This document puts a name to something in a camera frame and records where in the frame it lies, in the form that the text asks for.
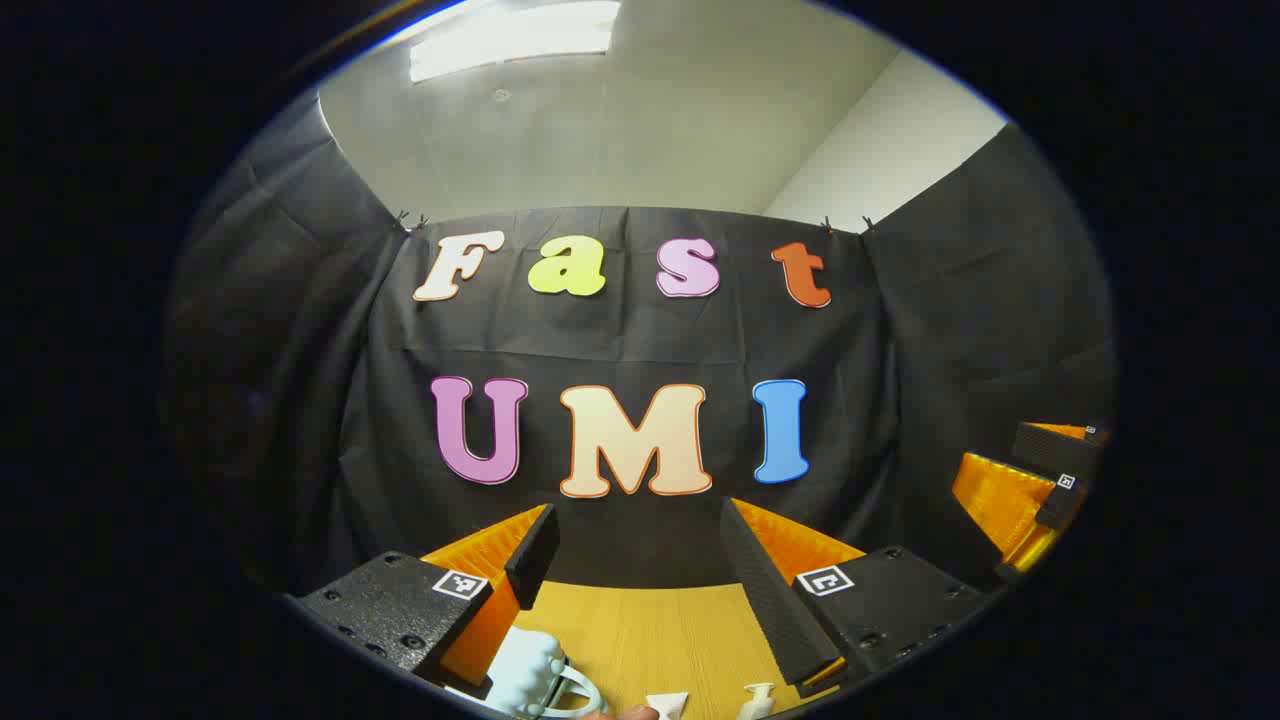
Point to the white skin care tube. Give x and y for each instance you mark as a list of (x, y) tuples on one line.
[(668, 705)]

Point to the rectangular ceiling light panel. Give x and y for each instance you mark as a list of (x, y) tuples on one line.
[(510, 35)]

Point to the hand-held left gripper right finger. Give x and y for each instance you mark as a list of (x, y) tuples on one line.
[(770, 600)]

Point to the light blue suitcase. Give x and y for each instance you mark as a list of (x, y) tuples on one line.
[(525, 670)]

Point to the white pump bottle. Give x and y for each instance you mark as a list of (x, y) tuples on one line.
[(757, 703)]

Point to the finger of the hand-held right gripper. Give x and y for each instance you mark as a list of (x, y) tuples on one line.
[(1000, 505), (1050, 450)]

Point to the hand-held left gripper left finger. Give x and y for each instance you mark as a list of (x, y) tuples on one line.
[(532, 560)]

